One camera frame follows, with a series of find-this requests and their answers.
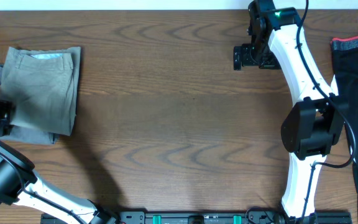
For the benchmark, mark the light khaki shorts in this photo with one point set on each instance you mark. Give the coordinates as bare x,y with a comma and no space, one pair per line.
43,87

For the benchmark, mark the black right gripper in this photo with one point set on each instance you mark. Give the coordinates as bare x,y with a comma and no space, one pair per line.
242,54

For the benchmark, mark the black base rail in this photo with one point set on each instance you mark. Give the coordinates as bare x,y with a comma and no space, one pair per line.
250,217

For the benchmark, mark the folded grey trousers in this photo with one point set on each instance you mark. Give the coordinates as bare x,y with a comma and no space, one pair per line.
31,136

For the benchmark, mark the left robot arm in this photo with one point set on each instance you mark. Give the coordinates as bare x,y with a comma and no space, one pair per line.
21,185

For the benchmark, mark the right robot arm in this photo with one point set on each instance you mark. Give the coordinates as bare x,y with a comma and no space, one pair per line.
314,123

